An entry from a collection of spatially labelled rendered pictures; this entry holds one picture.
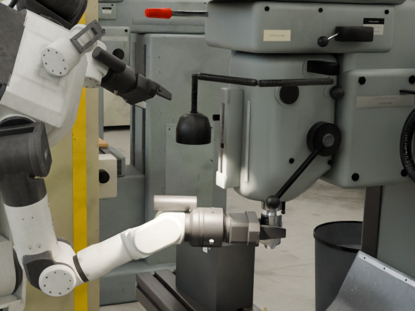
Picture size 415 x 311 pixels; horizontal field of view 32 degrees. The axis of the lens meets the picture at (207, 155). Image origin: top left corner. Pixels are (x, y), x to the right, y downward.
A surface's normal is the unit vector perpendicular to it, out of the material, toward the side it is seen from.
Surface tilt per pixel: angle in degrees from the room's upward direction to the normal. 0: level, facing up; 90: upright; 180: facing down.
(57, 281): 103
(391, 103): 90
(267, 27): 90
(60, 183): 90
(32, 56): 58
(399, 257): 90
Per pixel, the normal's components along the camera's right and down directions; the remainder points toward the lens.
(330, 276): -0.73, 0.18
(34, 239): 0.21, 0.41
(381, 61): 0.41, 0.19
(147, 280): 0.03, -0.98
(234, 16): -0.91, 0.06
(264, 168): -0.26, 0.18
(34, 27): 0.58, -0.38
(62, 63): -0.46, 0.58
